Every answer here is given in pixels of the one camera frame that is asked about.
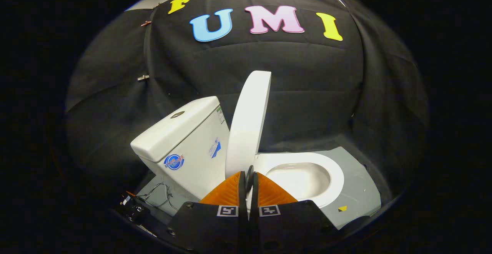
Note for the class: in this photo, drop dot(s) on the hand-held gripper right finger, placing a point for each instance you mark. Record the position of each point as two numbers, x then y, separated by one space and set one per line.
284 227

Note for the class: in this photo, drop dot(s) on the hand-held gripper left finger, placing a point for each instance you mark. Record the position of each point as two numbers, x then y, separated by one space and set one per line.
215 227

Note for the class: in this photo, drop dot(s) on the black round lid lifter tab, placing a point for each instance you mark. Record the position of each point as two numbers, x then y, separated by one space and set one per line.
250 177

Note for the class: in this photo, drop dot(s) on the white toilet tank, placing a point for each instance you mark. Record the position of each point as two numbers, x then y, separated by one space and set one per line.
184 138

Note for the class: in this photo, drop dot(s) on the small black electronic device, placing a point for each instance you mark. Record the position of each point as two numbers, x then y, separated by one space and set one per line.
132 208

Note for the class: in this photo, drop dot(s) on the black backdrop cloth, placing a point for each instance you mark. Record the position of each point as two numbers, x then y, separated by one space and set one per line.
307 85

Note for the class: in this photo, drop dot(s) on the silver cloth clip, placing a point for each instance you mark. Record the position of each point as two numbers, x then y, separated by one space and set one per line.
143 77

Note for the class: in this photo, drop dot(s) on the orange cloth clip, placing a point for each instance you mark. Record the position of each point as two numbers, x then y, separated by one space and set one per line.
145 23

